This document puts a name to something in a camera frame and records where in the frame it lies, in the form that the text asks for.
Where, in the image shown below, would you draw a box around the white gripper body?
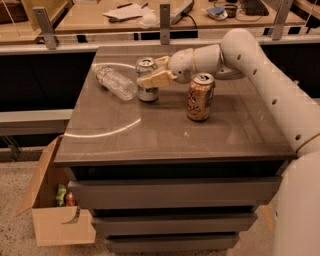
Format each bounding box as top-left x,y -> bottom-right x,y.
168,48 -> 193,83

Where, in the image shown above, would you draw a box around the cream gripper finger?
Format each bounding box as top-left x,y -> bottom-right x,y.
156,56 -> 170,68
137,70 -> 175,88

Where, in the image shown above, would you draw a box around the green white 7up can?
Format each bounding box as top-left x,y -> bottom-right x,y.
135,57 -> 159,102

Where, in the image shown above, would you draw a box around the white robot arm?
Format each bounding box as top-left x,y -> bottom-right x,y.
138,28 -> 320,256

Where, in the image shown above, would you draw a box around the orange soda can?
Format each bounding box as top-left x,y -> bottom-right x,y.
187,72 -> 215,121

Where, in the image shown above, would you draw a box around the clear plastic water bottle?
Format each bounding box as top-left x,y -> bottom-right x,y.
92,65 -> 138,101

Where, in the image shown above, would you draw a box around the red can in box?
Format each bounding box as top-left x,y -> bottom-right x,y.
65,193 -> 77,206

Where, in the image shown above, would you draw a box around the white face mask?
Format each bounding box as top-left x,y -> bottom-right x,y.
137,13 -> 159,29

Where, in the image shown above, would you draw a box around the white power strip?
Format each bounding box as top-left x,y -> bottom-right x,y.
170,0 -> 194,25

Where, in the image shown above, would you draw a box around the white papers on desk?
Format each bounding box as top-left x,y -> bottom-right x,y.
103,4 -> 154,21

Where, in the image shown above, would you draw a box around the small dark bowl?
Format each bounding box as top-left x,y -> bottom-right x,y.
225,4 -> 238,18

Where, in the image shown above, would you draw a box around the black keyboard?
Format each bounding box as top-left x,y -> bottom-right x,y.
239,0 -> 269,16

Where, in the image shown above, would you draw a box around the grey drawer cabinet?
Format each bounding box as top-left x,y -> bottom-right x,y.
54,44 -> 298,254

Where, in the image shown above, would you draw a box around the green snack bag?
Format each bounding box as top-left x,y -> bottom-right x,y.
56,184 -> 67,207

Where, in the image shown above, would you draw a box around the brown cardboard box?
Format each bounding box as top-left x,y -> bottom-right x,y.
16,136 -> 96,246

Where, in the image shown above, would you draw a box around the metal bracket middle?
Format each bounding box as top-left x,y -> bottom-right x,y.
160,4 -> 170,45

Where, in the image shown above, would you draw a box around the metal bracket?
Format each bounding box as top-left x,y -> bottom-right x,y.
160,4 -> 170,45
270,0 -> 294,41
33,7 -> 57,50

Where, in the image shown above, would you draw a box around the metal bracket right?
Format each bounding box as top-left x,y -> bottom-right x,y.
270,0 -> 294,41

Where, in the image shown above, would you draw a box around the metal bracket left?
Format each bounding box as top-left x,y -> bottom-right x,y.
33,7 -> 57,50

